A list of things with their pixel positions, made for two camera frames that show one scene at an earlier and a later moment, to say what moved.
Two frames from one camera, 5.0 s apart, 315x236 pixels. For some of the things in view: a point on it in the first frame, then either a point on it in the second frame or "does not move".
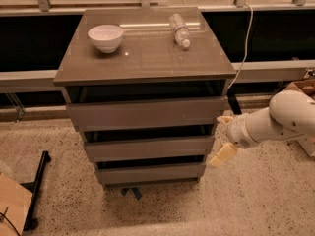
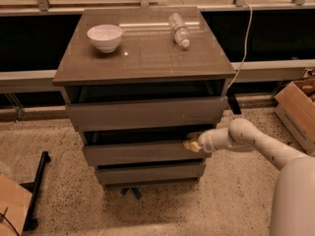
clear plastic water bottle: x=181 y=32 does not move
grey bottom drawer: x=176 y=172 does not move
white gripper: x=238 y=132 → x=206 y=141
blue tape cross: x=124 y=191 does not move
